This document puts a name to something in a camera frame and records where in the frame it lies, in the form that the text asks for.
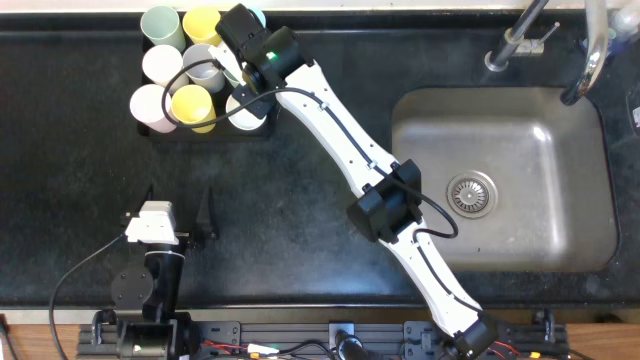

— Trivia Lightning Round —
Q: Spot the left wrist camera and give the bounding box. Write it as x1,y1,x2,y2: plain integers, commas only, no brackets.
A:
124,200,180,246

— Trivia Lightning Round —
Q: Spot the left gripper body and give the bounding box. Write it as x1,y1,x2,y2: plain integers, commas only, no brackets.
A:
172,229,202,251

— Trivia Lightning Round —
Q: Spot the black tray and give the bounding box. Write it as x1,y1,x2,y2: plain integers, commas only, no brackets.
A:
137,29,279,141

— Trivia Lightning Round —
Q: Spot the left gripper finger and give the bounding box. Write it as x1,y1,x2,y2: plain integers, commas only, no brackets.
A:
121,184,154,226
195,187,220,241

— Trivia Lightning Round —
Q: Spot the yellow cup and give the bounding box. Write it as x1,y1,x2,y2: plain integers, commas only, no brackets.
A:
170,84,217,134
182,5,224,47

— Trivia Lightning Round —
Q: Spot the blue cup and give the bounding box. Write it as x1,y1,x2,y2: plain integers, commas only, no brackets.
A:
248,5,268,29

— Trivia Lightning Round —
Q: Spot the steel tap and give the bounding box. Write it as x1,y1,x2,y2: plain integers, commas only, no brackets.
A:
483,0,612,107

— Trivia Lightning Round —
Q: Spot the mounting rail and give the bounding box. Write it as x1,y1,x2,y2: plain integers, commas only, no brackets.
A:
77,309,571,360

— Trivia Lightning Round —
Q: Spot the steel sink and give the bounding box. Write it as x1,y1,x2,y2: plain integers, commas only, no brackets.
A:
391,87,620,274

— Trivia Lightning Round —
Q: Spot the white cup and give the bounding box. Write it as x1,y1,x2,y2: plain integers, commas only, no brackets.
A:
225,93,267,132
141,44,190,94

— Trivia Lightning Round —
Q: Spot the grey cup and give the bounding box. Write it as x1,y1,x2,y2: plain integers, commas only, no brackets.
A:
182,43,226,94

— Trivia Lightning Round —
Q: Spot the pale pink cup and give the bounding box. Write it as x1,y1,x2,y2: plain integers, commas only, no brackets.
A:
129,83,177,134

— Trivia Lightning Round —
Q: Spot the black cable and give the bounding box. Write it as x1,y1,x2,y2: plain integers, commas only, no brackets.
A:
48,232,127,360
161,58,459,240

